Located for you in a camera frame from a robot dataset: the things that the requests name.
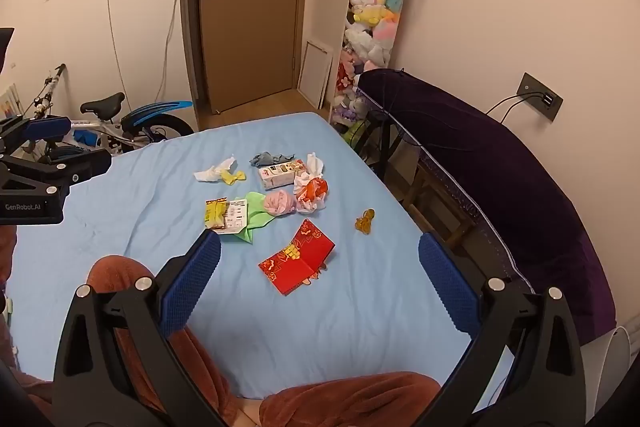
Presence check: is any pile of plush toys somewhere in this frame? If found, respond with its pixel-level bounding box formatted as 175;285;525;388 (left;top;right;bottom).
327;0;446;142

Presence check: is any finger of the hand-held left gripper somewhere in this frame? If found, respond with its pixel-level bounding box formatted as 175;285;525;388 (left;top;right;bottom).
0;116;72;158
0;148;112;188

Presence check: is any brown wooden door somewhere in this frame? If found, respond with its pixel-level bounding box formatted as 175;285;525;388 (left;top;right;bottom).
199;0;307;114

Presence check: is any grey crumpled cloth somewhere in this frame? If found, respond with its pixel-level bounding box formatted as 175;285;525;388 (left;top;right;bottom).
249;151;296;168

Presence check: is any white flat panel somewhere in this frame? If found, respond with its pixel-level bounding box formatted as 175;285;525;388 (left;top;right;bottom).
298;40;334;108

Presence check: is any wooden stool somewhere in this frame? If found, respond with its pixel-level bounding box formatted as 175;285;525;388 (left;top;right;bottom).
400;157;481;253

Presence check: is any person's left forearm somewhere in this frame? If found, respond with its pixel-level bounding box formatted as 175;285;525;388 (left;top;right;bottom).
0;225;17;293

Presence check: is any pink plush dumpling toy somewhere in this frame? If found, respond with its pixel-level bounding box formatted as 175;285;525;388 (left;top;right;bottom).
263;189;298;217

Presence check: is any orange and white wrapper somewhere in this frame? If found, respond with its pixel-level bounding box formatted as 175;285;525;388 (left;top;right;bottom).
296;177;330;212

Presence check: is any red envelope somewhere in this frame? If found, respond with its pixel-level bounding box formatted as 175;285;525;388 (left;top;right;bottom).
258;219;336;296

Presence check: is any person's left leg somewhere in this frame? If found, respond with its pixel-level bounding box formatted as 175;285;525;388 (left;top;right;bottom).
85;256;261;427

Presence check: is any white printed card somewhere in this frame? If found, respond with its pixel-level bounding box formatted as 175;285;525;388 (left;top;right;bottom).
212;198;250;235

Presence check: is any amber plastic toy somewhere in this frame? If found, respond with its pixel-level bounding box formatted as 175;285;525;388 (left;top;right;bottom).
355;208;377;236

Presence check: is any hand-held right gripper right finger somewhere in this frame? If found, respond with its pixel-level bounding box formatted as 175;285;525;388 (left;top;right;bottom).
410;232;587;427

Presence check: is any yellow snack packet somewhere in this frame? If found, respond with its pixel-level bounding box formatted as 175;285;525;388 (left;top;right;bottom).
204;198;230;230

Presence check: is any grey wall socket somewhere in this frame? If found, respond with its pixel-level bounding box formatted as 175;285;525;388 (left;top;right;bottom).
515;72;564;122

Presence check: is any person's leg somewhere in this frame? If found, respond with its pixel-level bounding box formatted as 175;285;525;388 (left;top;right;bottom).
257;371;443;427
85;256;261;427

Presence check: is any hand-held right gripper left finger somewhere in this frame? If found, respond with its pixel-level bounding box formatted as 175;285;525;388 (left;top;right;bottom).
52;229;241;427

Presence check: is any purple velvet cover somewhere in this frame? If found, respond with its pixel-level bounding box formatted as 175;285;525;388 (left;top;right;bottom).
357;68;617;348

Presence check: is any black metal frame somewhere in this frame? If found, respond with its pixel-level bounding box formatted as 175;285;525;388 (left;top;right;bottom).
357;112;406;178

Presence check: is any dark door frame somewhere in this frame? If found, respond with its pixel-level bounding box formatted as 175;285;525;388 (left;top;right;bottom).
179;0;211;132

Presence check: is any person's right leg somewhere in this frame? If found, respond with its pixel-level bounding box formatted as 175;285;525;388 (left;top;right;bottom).
257;371;443;427

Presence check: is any black power cable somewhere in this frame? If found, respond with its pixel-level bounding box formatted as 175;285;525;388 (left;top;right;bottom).
485;92;551;122

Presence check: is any blue black chair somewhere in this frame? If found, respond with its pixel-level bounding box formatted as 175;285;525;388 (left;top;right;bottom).
22;64;196;162

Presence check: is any green paper sheet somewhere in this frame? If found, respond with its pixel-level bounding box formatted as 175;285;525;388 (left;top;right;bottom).
227;191;276;245

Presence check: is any white twisted tissue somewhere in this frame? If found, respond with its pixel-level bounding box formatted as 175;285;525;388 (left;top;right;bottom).
294;152;325;195

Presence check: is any white crumpled tissue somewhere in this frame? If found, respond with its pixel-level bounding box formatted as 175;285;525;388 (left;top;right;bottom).
194;154;238;182

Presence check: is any white milk carton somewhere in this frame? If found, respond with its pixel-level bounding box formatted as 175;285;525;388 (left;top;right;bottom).
258;159;307;190

